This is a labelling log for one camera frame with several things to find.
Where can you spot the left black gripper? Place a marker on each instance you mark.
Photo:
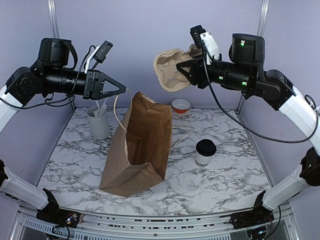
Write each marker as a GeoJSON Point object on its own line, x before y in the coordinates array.
{"type": "Point", "coordinates": [98, 76]}

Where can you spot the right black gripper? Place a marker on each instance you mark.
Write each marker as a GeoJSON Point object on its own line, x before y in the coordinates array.
{"type": "Point", "coordinates": [199, 76]}

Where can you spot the brown cardboard cup carrier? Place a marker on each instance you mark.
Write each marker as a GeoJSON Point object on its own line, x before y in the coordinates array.
{"type": "Point", "coordinates": [165, 67]}

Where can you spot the brown paper bag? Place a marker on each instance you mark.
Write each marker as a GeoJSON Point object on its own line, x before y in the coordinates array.
{"type": "Point", "coordinates": [139, 149]}

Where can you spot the black plastic cup lid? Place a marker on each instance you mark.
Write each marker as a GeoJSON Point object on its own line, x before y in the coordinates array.
{"type": "Point", "coordinates": [206, 147]}

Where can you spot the white paper cup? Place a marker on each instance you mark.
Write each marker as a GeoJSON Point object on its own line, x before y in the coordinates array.
{"type": "Point", "coordinates": [203, 160]}

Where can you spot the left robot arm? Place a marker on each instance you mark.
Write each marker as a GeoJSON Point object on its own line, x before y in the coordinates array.
{"type": "Point", "coordinates": [50, 74]}

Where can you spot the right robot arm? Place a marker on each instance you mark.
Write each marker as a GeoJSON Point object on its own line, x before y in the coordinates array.
{"type": "Point", "coordinates": [245, 73]}

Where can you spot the tall white wrapped straw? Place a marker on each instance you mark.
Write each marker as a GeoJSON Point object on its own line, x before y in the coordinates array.
{"type": "Point", "coordinates": [97, 104]}

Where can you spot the short white wrapped straw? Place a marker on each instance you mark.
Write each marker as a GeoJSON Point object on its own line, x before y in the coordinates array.
{"type": "Point", "coordinates": [102, 110]}

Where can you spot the orange and white bowl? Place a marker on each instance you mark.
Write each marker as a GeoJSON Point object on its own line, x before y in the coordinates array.
{"type": "Point", "coordinates": [180, 105]}

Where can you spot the white cylindrical straw holder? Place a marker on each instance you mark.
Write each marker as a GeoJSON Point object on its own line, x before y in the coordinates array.
{"type": "Point", "coordinates": [99, 125]}

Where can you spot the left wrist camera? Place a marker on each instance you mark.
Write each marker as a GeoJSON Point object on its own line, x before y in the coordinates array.
{"type": "Point", "coordinates": [99, 55]}

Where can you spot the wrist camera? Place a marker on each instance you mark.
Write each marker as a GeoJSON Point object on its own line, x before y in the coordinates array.
{"type": "Point", "coordinates": [99, 55]}
{"type": "Point", "coordinates": [204, 40]}

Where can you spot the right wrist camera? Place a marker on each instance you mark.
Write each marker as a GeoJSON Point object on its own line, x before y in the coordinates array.
{"type": "Point", "coordinates": [204, 40]}

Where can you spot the right aluminium frame post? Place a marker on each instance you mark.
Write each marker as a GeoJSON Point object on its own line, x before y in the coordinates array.
{"type": "Point", "coordinates": [263, 16]}

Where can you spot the aluminium frame post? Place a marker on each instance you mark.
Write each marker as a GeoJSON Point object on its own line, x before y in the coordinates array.
{"type": "Point", "coordinates": [53, 20]}
{"type": "Point", "coordinates": [263, 16]}

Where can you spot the left aluminium frame post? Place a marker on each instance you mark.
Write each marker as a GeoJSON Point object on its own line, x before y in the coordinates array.
{"type": "Point", "coordinates": [53, 20]}

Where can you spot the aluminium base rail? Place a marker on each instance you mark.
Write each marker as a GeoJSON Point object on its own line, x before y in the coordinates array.
{"type": "Point", "coordinates": [99, 226]}

